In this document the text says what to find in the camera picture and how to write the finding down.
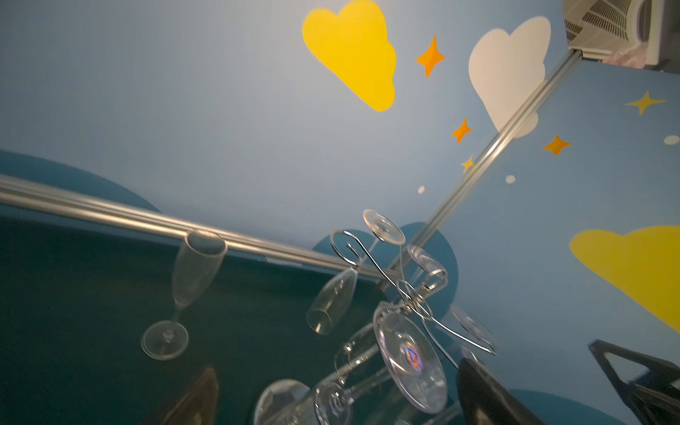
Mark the clear champagne flute front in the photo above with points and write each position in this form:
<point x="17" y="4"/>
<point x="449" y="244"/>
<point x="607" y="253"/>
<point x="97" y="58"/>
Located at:
<point x="358" y="357"/>

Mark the aluminium frame right post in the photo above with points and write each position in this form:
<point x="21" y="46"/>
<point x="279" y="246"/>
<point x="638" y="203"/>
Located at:
<point x="498" y="144"/>

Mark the aluminium frame back rail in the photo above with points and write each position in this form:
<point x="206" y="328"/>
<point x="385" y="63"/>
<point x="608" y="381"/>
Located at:
<point x="43" y="198"/>

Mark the chrome wire wine glass rack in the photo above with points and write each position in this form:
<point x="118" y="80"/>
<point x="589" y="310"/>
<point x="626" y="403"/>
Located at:
<point x="414" y="299"/>

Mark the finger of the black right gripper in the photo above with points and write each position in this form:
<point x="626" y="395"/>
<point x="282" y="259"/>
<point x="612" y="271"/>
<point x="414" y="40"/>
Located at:
<point x="652" y="397"/>

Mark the white air conditioner unit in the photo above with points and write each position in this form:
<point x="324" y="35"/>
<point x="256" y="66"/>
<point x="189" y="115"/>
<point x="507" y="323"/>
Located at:
<point x="600" y="28"/>

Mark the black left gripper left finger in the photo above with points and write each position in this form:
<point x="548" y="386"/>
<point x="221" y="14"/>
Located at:
<point x="195" y="403"/>

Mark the clear champagne flute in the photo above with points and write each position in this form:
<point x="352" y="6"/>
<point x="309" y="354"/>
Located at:
<point x="410" y="361"/>
<point x="358" y="357"/>
<point x="336" y="296"/>
<point x="196" y="265"/>
<point x="477" y="329"/>
<point x="429" y="273"/>

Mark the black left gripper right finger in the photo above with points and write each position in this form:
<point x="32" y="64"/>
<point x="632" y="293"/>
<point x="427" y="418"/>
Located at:
<point x="483" y="400"/>

